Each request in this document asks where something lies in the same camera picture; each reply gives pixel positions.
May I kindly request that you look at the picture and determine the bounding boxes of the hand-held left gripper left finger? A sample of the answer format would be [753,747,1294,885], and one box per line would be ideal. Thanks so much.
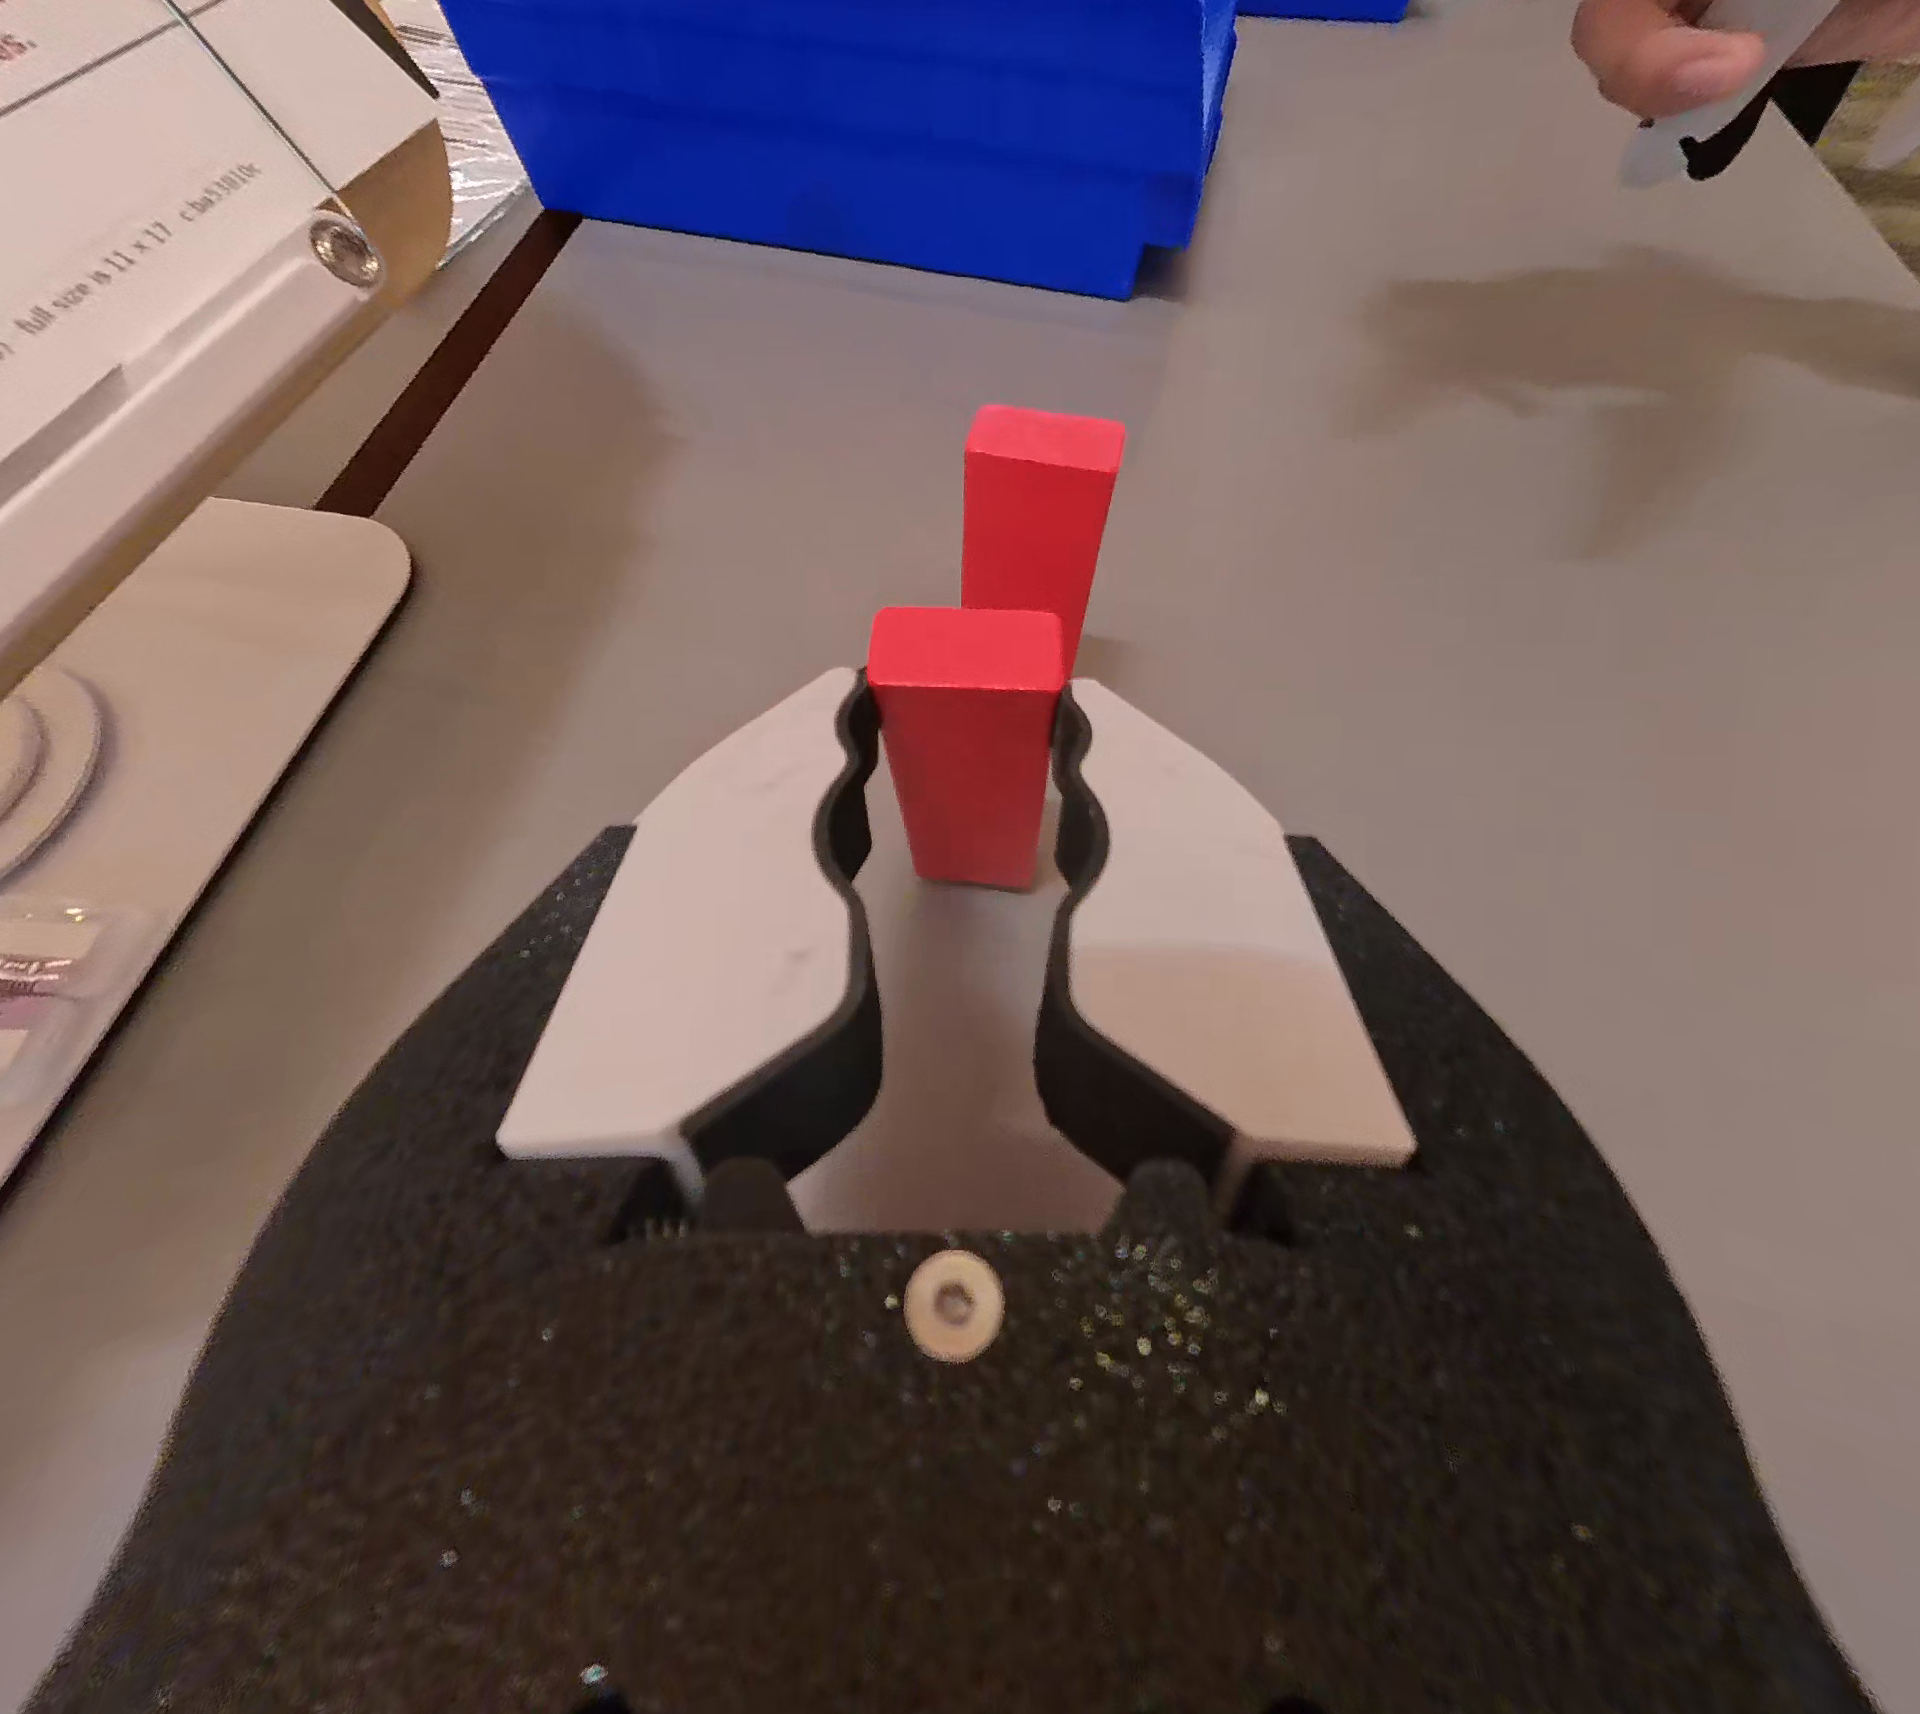
[494,668,887,1206]

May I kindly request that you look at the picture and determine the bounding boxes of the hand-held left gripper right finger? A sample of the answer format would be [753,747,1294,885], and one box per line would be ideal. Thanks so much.
[1033,676,1422,1218]

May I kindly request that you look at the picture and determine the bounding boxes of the red rectangular wooden block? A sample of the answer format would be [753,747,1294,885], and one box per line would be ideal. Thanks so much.
[866,605,1069,892]
[959,403,1127,653]

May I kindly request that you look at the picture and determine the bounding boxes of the wooden document stand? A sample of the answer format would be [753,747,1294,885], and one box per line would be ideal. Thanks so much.
[0,0,456,1191]

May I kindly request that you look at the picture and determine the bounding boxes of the laminated paper sheet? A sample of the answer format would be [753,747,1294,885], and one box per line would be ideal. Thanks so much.
[381,0,584,264]

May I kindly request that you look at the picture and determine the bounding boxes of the printed instruction sheet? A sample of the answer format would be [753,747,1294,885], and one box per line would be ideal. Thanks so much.
[0,0,439,472]

